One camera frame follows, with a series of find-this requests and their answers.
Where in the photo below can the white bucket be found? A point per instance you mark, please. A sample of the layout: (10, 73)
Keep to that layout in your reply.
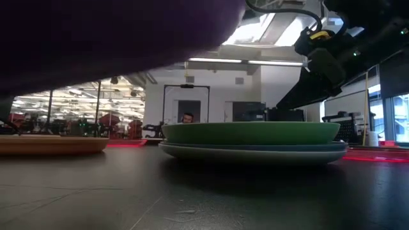
(371, 139)

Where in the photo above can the black pole frame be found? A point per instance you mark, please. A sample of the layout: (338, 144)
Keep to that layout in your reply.
(97, 108)

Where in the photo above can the low black crate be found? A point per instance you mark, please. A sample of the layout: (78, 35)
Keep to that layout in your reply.
(287, 115)

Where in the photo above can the white plastic plate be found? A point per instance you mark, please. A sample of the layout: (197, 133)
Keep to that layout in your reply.
(252, 157)

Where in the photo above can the grey wall vent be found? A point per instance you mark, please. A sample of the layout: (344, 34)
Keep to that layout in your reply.
(239, 80)

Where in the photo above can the orange plastic plate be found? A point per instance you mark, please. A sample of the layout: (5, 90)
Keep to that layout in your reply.
(48, 145)

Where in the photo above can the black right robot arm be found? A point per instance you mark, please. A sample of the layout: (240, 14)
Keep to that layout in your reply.
(377, 19)

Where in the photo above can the small clear red plate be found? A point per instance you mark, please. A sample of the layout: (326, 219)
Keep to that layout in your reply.
(128, 144)
(377, 158)

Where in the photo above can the red tool cabinet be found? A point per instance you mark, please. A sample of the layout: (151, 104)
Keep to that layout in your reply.
(109, 123)
(135, 129)

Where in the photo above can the black table mat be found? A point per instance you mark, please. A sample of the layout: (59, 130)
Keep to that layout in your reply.
(204, 198)

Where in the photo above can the magenta plastic plate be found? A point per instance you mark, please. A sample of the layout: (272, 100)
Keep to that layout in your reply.
(96, 38)

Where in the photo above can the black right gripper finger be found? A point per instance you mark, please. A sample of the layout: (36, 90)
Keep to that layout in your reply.
(303, 92)

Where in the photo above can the person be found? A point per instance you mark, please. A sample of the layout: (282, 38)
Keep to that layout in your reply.
(188, 118)

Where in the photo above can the black doorway frame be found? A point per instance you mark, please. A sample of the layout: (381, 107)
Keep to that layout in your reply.
(164, 105)

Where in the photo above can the white ceiling light tube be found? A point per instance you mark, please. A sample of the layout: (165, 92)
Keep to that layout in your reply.
(274, 63)
(214, 60)

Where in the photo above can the black equipment case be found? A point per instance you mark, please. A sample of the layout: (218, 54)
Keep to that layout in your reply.
(249, 111)

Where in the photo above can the small red box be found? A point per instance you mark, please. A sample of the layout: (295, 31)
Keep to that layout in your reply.
(388, 143)

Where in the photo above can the black perforated rack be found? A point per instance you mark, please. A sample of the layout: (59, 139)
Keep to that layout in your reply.
(346, 127)

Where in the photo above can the large green plastic plate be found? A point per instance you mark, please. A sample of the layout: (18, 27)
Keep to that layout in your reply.
(249, 132)

